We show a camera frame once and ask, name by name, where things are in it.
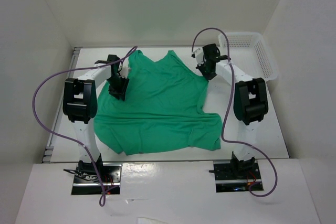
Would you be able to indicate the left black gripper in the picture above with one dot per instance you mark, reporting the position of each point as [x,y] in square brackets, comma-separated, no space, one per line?
[121,91]

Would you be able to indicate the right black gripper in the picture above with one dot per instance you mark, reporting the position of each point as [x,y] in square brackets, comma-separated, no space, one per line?
[209,77]

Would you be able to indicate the green tank top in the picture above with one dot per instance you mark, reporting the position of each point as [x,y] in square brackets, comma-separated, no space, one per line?
[162,110]

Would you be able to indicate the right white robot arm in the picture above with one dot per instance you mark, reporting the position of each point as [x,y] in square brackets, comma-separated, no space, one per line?
[248,99]

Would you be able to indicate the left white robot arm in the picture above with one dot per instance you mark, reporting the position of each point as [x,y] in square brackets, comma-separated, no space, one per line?
[80,105]

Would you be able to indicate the white plastic mesh basket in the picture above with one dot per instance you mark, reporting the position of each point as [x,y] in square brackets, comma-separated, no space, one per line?
[249,52]

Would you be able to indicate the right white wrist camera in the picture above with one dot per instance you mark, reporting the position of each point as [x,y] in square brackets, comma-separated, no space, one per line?
[198,55]

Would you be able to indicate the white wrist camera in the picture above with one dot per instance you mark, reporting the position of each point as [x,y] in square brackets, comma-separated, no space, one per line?
[198,55]
[125,72]

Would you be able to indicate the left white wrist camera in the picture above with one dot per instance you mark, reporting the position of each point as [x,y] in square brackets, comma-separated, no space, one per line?
[125,72]

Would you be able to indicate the aluminium table edge rail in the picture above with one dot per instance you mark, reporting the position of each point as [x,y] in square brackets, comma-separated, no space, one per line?
[49,147]

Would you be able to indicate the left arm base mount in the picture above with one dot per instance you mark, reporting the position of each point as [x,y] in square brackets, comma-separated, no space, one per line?
[88,183]

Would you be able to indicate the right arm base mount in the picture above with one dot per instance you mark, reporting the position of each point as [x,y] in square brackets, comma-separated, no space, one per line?
[236,176]

